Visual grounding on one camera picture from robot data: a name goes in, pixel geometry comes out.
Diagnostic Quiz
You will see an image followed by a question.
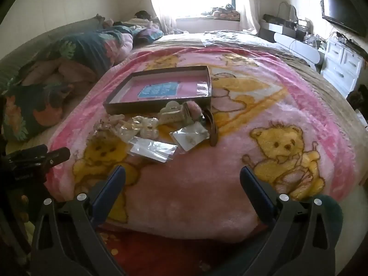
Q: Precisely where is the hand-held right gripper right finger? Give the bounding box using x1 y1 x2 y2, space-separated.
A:
239 165 337 276

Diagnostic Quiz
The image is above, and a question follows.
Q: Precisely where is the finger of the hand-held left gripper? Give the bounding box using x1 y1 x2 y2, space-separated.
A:
6 144 48 162
46 147 71 167

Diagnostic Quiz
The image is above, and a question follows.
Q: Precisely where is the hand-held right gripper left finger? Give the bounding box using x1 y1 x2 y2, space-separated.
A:
30 165 127 276

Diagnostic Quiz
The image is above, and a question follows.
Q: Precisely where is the clear plastic bag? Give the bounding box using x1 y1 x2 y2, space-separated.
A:
126 137 178 164

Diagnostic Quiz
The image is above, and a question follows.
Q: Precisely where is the beaded floral hair clip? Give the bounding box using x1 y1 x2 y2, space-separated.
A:
94 114 126 135

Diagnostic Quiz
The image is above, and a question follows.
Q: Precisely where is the clear plastic hair claw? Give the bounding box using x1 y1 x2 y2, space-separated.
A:
132 116 160 139

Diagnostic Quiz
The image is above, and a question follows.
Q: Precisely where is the plastic bag with earrings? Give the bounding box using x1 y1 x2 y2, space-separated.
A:
169 121 209 153

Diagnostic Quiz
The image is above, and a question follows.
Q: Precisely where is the pale beige hair claw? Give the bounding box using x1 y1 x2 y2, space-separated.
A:
159 101 185 118

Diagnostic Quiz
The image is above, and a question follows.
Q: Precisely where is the pink hair scrunchie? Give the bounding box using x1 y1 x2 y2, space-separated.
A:
184 101 206 122

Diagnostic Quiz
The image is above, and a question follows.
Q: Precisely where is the brown cardboard box tray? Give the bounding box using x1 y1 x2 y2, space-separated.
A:
103 65 213 116

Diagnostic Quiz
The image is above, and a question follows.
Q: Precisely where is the pink bear printed blanket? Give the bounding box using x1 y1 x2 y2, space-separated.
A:
46 47 360 240

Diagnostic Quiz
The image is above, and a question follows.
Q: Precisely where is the red patterned cloth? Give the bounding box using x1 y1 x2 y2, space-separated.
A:
95 224 261 276

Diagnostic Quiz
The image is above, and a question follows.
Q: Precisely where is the grey bed headboard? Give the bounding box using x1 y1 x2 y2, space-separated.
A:
0 17 102 92

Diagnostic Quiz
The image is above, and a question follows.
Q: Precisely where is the dark floral quilt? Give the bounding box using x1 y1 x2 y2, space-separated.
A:
0 24 136 142

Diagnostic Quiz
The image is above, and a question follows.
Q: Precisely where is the purple pillow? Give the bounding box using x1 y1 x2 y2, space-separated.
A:
135 27 163 43

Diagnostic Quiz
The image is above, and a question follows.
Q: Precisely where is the grey crumpled sheet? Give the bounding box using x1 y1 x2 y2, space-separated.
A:
202 29 277 50

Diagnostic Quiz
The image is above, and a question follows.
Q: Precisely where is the white drawer dresser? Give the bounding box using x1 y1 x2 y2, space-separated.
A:
320 38 365 99

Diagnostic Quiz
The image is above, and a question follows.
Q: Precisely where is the grey dressing table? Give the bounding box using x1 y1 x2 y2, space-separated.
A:
259 14 312 41

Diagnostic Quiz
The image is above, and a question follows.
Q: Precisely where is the clothes pile on windowsill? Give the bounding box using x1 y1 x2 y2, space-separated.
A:
201 4 241 21

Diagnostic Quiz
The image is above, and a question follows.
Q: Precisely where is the white sheer curtain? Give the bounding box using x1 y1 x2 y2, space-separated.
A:
234 0 263 33
145 0 176 33

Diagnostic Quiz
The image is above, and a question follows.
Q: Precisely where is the black flat television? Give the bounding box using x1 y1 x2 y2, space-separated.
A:
320 0 368 37

